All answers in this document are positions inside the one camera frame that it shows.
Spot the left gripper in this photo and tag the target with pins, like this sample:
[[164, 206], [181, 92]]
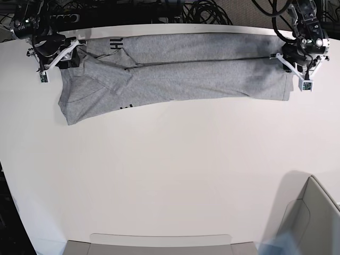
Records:
[[304, 58]]

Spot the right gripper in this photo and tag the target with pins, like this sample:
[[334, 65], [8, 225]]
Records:
[[55, 50]]

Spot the grey T-shirt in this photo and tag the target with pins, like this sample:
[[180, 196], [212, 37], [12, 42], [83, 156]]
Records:
[[118, 73]]

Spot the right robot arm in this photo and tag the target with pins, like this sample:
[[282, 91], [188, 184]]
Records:
[[32, 23]]

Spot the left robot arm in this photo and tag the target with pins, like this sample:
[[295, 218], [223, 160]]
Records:
[[305, 24]]

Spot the black power strip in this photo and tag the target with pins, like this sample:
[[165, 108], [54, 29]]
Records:
[[65, 18]]

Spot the grey bin right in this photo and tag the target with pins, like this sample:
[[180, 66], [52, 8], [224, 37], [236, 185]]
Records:
[[310, 224]]

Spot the grey bin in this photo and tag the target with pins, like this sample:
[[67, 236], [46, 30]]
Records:
[[310, 224], [127, 244]]

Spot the grey bin bottom centre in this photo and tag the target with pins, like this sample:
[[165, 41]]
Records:
[[127, 244]]

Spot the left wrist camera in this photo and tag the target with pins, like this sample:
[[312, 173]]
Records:
[[305, 85]]

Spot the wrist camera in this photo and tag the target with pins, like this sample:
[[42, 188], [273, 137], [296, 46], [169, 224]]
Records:
[[43, 77], [305, 85]]

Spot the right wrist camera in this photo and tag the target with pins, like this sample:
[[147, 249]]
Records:
[[43, 77]]

